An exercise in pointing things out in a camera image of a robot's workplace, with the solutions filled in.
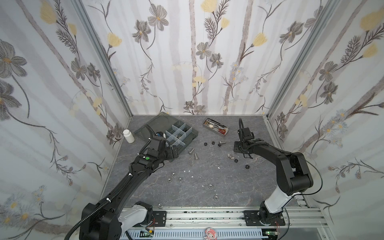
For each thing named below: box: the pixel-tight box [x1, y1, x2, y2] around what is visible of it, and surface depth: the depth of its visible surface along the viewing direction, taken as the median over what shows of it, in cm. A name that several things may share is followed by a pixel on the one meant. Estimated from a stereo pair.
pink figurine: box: [204, 227, 217, 240], surface depth 69 cm
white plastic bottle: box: [123, 129, 135, 144], surface depth 100 cm
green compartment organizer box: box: [134, 111, 199, 149], surface depth 109 cm
